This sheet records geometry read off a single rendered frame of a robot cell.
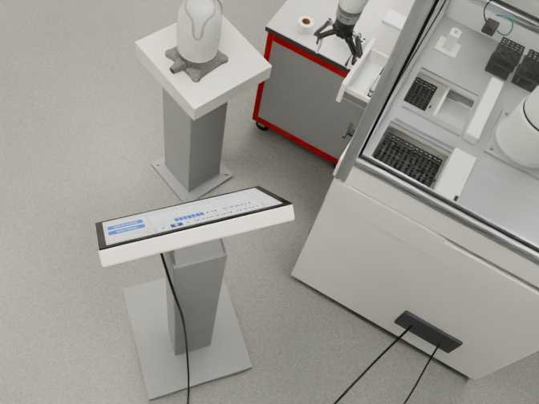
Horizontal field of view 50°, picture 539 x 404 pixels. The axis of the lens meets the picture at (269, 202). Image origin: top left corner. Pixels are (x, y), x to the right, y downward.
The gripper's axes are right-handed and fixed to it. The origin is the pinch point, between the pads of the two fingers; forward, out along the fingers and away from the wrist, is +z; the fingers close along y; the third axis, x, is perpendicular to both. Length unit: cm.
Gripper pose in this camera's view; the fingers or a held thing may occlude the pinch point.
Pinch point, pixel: (334, 57)
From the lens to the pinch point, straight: 231.9
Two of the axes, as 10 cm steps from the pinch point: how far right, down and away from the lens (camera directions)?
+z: -1.4, 4.8, 8.7
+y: 8.7, 4.8, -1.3
